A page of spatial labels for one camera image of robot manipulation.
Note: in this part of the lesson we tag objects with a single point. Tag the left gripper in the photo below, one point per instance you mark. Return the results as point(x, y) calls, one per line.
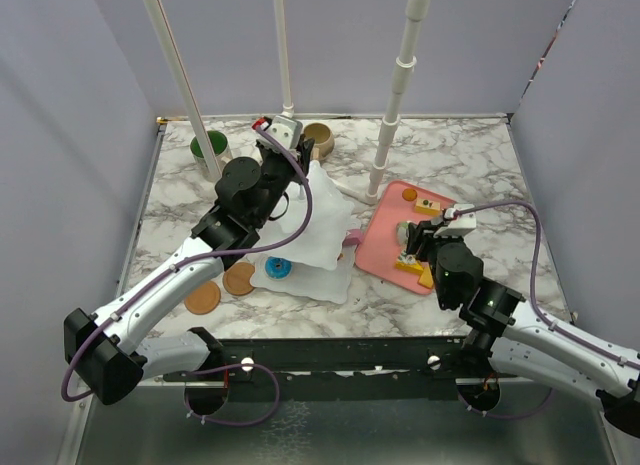
point(302, 153)

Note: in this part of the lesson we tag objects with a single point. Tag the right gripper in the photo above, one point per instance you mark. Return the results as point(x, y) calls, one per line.
point(421, 237)

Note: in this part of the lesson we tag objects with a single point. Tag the pink cake slice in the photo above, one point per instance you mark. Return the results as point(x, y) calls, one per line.
point(354, 237)

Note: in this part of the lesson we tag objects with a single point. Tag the blue frosted donut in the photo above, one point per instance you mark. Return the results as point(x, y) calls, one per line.
point(277, 268)

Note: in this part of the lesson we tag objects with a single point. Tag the white tiered serving stand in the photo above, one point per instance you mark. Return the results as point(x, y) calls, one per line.
point(321, 267)

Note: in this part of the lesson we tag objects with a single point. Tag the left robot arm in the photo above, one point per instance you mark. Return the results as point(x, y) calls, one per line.
point(225, 234)

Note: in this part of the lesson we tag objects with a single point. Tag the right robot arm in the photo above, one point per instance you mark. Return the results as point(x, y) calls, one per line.
point(513, 337)

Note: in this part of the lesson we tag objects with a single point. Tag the sprinkled cake slice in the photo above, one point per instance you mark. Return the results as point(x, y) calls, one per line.
point(409, 264)

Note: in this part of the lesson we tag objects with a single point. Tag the yellow sponge cake slice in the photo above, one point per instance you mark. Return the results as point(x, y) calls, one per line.
point(427, 207)

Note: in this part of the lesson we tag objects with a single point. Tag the orange cookie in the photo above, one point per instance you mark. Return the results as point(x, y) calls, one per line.
point(409, 194)

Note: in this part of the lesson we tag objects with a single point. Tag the beige ceramic cup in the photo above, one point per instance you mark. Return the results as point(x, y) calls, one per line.
point(324, 141)

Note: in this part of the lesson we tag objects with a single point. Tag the wooden coaster near stand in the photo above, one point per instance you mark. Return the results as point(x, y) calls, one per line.
point(237, 279)

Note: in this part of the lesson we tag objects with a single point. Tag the wooden coaster near edge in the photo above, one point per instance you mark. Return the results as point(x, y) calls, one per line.
point(204, 299)

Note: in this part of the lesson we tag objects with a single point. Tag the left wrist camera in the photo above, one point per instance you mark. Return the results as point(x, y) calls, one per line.
point(285, 130)

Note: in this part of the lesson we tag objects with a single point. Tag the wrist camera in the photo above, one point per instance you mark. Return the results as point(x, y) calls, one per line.
point(457, 220)
point(285, 130)

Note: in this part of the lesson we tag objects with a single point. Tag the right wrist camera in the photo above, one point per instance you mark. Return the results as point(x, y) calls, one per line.
point(457, 220)

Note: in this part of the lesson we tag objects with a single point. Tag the white pvc frame middle pole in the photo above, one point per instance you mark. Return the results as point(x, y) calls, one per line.
point(284, 70)

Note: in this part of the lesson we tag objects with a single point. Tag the white pvc frame pole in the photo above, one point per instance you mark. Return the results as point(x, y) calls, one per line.
point(165, 36)
point(284, 70)
point(415, 12)

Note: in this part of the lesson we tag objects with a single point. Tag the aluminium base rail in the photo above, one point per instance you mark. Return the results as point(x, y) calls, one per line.
point(350, 365)

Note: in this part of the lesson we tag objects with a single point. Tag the white pvc frame left pole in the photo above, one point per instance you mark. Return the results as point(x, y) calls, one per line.
point(165, 36)

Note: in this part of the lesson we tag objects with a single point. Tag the white pvc frame right pole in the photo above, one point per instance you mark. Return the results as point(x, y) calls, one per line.
point(415, 12)

